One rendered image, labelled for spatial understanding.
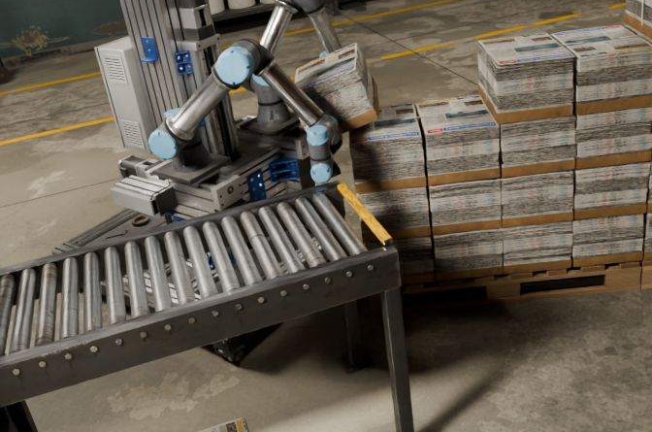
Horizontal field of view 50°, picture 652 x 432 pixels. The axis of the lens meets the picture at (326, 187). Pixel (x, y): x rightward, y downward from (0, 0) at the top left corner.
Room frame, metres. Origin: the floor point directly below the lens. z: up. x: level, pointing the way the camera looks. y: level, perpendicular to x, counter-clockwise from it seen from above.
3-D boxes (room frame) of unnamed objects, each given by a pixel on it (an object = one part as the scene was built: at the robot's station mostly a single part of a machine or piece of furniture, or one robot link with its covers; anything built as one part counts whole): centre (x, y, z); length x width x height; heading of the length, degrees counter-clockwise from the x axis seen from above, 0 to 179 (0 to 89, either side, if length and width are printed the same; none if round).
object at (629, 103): (2.60, -1.14, 0.86); 0.38 x 0.29 x 0.04; 176
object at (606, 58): (2.60, -1.13, 0.95); 0.38 x 0.29 x 0.23; 176
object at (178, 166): (2.54, 0.51, 0.87); 0.15 x 0.15 x 0.10
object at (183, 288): (1.82, 0.48, 0.77); 0.47 x 0.05 x 0.05; 14
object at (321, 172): (2.27, 0.00, 0.84); 0.11 x 0.08 x 0.09; 173
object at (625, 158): (2.63, -0.71, 0.40); 1.16 x 0.38 x 0.51; 85
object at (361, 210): (1.96, -0.11, 0.81); 0.43 x 0.03 x 0.02; 14
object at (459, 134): (2.63, -0.71, 0.42); 1.17 x 0.39 x 0.83; 85
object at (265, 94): (2.92, 0.19, 0.98); 0.13 x 0.12 x 0.14; 28
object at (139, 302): (1.79, 0.61, 0.77); 0.47 x 0.05 x 0.05; 14
